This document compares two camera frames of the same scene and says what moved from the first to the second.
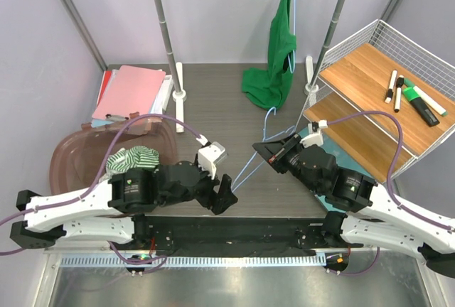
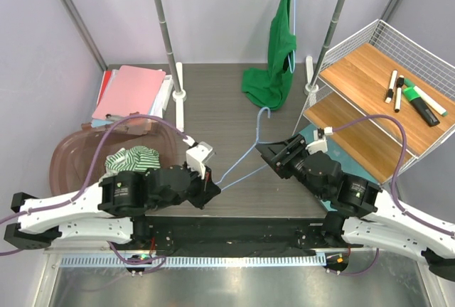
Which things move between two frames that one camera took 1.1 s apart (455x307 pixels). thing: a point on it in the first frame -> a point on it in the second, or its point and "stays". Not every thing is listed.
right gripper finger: (269, 149) stays
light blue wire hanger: (245, 178) -> (256, 142)
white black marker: (392, 83) stays
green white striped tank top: (135, 157) stays
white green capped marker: (430, 101) stays
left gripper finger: (226, 197) -> (211, 190)
